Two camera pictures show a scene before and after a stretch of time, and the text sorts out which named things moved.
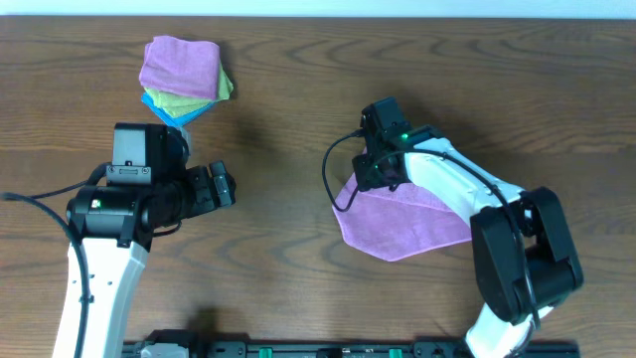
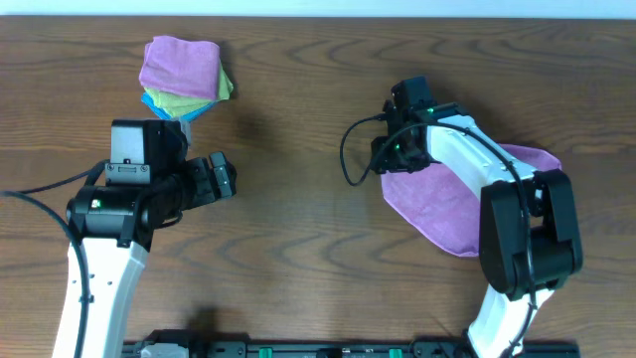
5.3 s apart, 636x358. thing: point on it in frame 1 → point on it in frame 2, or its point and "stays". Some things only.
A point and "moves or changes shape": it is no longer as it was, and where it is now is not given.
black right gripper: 364,178 → 385,161
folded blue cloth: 177,121 stays
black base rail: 230,348 stays
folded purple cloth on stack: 183,67 stays
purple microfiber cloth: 396,224 moves or changes shape
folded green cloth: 182,104 stays
